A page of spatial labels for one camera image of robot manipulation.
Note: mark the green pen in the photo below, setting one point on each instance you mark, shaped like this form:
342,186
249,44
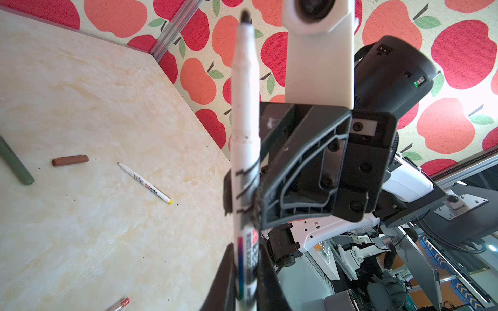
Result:
15,164

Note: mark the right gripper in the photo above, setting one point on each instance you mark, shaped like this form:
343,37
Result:
322,161

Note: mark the right aluminium corner post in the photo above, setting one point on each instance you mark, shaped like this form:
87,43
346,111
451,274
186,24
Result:
173,29

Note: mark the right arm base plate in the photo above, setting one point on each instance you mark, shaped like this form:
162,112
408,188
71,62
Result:
456,206

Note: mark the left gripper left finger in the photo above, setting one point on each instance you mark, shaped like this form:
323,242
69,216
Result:
222,294

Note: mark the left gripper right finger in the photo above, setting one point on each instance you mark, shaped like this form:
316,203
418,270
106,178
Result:
270,296

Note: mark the white pen yellow tip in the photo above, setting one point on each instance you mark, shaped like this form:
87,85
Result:
146,184

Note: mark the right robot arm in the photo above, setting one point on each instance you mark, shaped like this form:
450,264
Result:
390,76

